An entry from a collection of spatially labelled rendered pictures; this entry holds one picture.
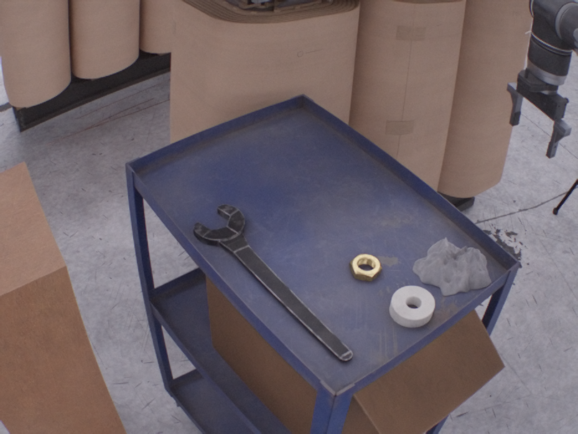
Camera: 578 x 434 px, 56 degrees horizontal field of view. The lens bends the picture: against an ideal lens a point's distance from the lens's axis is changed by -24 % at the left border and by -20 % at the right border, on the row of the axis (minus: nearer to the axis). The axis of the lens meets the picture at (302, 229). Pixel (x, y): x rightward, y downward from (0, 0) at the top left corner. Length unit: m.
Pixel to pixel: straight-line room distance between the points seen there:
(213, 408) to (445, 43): 1.22
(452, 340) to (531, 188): 1.93
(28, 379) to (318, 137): 0.81
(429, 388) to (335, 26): 0.86
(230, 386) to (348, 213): 0.44
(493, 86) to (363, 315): 1.29
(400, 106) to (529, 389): 1.04
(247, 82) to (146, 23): 1.84
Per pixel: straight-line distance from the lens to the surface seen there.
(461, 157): 2.28
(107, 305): 2.21
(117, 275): 2.30
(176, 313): 1.48
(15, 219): 1.17
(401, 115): 1.84
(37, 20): 2.88
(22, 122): 3.28
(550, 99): 1.34
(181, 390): 1.81
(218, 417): 1.75
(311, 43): 1.48
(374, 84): 1.78
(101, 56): 3.09
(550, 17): 1.25
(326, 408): 0.91
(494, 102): 2.20
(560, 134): 1.37
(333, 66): 1.56
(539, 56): 1.30
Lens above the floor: 1.63
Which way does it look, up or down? 42 degrees down
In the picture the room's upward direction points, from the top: 5 degrees clockwise
